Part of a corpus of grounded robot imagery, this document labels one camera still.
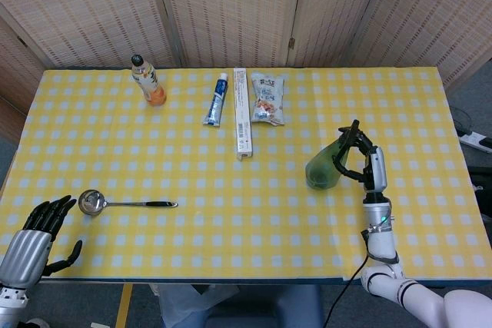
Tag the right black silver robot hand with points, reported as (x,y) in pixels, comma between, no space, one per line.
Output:
(377,170)

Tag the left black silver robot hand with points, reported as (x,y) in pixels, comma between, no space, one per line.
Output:
(27,255)

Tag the green bottle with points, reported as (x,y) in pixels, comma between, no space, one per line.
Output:
(323,166)

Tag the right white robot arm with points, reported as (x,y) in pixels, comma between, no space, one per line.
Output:
(380,236)

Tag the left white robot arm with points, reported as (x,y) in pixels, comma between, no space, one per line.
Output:
(9,305)

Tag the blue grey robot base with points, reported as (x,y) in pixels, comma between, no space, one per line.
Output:
(269,309)

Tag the orange juice bottle black cap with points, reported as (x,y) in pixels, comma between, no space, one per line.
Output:
(151,86)

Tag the white power strip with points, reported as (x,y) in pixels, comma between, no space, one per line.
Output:
(476,140)

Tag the white snack bag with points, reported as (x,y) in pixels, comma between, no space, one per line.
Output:
(267,97)

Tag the long white cardboard box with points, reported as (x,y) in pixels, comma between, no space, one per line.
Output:
(242,120)

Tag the brass screen hinge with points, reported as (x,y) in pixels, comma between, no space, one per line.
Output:
(291,43)

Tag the yellow white checked tablecloth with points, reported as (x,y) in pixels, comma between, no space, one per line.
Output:
(230,228)

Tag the white plastic cover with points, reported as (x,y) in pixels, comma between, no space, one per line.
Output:
(184,305)

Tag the blue white toothpaste tube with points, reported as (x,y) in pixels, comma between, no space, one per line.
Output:
(217,101)

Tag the woven folding screen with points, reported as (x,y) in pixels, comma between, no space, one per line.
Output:
(230,5)

